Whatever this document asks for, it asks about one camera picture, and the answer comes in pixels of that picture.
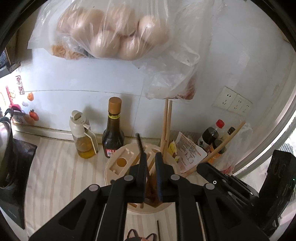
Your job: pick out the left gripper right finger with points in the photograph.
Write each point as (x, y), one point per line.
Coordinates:
(204, 212)

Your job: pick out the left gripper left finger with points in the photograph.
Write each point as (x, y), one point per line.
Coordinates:
(98, 213)

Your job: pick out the light bamboo chopstick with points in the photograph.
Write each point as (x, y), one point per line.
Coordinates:
(164, 125)
(168, 127)
(211, 155)

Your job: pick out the dark chopstick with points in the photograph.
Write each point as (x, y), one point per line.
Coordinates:
(158, 229)
(139, 142)

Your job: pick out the beige utensil holder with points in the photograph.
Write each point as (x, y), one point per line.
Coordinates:
(119, 165)

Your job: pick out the white plastic bag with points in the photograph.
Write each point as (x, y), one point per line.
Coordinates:
(235, 150)

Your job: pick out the oil dispenser bottle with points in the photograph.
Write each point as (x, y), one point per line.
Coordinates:
(84, 139)

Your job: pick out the white printed seasoning packet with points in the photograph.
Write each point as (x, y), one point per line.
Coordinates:
(189, 153)

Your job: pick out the dark soy sauce bottle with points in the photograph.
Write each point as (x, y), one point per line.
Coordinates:
(113, 137)

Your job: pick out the black cap bottle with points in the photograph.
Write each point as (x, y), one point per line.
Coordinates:
(219, 141)

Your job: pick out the red cap dark bottle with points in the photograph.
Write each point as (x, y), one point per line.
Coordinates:
(210, 134)

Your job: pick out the yellow seasoning box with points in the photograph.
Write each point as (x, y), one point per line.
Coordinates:
(173, 151)

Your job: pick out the black induction cooker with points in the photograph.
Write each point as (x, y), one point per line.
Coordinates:
(13, 192)

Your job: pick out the steel pot lid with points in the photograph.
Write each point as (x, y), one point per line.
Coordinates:
(7, 160)

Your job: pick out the empty hanging plastic bag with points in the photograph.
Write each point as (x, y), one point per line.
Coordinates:
(174, 73)

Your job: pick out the plastic bag of eggs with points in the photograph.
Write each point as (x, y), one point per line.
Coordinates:
(124, 30)

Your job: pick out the white wall power socket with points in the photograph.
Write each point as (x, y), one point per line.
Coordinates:
(232, 102)

